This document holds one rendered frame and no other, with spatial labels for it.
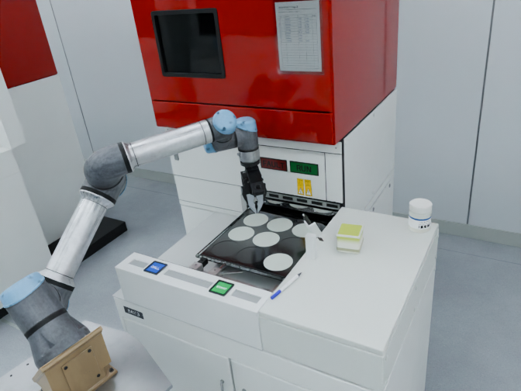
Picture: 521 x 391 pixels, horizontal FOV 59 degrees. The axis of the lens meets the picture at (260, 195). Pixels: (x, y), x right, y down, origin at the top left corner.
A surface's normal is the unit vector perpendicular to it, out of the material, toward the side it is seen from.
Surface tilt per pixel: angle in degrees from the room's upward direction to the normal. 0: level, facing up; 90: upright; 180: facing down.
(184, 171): 90
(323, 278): 0
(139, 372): 0
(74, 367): 90
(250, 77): 90
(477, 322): 0
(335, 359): 90
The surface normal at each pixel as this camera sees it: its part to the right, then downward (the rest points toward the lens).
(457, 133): -0.50, 0.44
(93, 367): 0.77, 0.22
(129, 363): -0.10, -0.88
